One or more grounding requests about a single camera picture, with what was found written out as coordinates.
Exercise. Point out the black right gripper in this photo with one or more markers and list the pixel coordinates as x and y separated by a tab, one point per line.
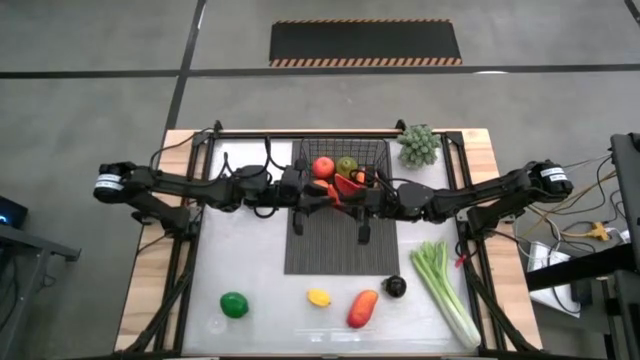
382	202

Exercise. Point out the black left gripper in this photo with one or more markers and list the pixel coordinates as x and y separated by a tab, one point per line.
292	190

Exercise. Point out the red watermelon slice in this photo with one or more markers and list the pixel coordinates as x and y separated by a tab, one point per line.
347	185

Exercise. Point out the round toy orange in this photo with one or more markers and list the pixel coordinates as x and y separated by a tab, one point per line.
360	177

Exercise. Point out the red toy apple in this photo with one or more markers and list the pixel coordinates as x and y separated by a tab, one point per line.
323	168

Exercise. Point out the green-brown toy pear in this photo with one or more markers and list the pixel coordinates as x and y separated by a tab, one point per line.
347	166

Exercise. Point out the yellow toy lemon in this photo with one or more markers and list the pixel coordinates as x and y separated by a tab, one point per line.
319	298

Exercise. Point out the red-orange toy mango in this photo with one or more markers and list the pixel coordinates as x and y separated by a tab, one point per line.
362	309

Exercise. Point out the green toy celery bunch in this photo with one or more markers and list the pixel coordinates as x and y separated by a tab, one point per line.
440	285

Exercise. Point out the green toy lime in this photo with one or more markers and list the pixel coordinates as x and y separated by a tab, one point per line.
234	305

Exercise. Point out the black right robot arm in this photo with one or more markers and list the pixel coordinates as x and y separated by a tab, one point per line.
500	192

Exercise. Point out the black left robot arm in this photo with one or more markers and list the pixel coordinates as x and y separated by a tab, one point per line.
175	185

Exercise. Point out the grey woven placemat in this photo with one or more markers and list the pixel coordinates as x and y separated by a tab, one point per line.
340	250

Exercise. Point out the small red tag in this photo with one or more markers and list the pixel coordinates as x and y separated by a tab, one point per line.
459	261

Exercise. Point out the black hazard-striped floor mat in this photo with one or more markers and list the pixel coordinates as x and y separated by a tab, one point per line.
365	45

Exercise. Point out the white floor box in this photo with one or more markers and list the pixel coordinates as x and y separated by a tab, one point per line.
542	260

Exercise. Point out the black side desk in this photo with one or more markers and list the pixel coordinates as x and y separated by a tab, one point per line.
575	270

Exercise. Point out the yellow power plug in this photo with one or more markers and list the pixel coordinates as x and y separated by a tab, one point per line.
597	231

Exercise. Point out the grey side desk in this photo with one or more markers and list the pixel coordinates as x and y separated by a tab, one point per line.
30	245

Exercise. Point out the blue-lit black device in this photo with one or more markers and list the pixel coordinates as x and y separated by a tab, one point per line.
12	212

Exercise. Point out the black aluminium table frame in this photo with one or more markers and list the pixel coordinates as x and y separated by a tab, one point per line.
350	134

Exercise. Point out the black frame clamp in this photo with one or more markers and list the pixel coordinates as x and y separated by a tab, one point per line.
217	126
400	125

